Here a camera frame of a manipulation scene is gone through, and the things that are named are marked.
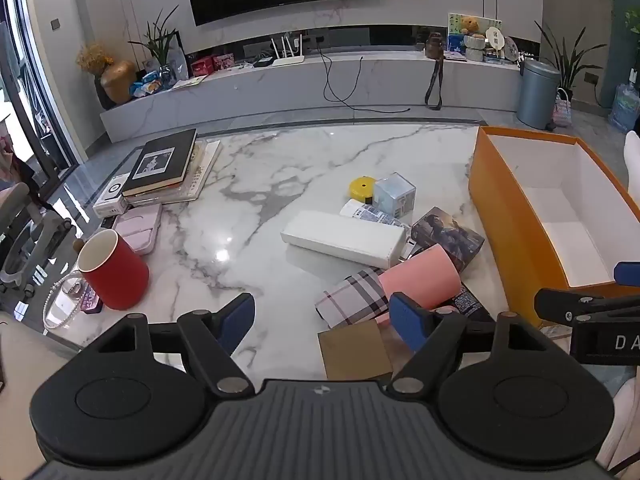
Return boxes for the long white box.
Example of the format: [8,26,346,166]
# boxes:
[280,210,407,268]

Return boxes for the brown camera bag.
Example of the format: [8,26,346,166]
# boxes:
[424,31,447,111]

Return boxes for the clear plastic bag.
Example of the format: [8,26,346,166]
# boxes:
[167,47,190,81]

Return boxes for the person's white socked foot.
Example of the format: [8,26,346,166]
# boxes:
[622,130,640,202]

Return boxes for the white printed packet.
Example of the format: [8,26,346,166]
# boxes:
[340,199,408,231]

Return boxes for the yellow paper envelope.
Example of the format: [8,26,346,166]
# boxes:
[172,75,209,92]

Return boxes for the plaid case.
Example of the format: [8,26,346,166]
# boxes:
[315,267,392,332]

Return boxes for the grey trash can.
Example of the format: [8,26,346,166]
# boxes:
[516,58,561,130]

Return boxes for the red mug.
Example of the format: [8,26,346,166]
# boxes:
[76,229,150,311]

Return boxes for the pink woven basket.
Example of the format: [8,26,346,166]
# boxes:
[552,88,573,128]

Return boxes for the white router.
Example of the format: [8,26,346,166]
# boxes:
[271,33,305,67]

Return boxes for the marble television console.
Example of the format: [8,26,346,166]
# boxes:
[100,51,540,144]

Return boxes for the pale pink case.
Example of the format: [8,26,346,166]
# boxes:
[114,203,164,257]

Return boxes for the small purple object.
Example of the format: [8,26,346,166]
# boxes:
[77,282,104,315]

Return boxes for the orange cardboard box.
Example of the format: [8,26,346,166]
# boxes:
[468,126,640,328]

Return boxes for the brown cardboard box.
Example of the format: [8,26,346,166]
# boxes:
[318,320,394,382]

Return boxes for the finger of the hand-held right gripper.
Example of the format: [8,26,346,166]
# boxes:
[534,285,640,331]
[613,261,640,287]

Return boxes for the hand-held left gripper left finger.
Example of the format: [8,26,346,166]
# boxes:
[90,292,257,397]

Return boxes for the green potted plant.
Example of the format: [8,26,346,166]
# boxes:
[127,5,182,87]

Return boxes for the grey stone pots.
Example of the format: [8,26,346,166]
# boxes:
[462,35,487,62]

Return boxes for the dark picture box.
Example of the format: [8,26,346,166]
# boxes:
[410,206,486,274]

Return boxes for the yellow round tape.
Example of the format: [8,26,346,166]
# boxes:
[348,176,377,204]

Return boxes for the blue snack bags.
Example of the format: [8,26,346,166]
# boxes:
[130,70,164,98]

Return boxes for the tall green floor plant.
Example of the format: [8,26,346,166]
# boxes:
[534,20,609,105]

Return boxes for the black book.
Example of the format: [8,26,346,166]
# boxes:
[121,128,198,199]

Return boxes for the clear blue box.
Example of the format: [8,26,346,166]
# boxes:
[372,172,417,221]

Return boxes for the person's white clothing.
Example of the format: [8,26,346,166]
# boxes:
[594,374,640,477]

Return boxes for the pearl necklace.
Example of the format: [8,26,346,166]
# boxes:
[42,271,85,332]

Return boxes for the pink cylinder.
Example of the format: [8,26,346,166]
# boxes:
[375,244,462,327]

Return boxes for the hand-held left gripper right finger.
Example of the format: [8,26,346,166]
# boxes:
[385,291,552,396]

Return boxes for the black packet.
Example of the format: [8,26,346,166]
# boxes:
[440,282,497,326]

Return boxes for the grey office chair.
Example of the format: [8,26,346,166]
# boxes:
[0,182,77,302]

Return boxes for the dried yellow flowers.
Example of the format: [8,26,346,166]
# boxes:
[76,42,115,76]

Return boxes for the small white box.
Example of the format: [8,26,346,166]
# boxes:
[92,172,134,219]

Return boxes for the gold vase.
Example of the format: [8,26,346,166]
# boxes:
[100,59,139,106]

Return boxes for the black cable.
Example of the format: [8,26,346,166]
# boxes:
[317,40,412,112]

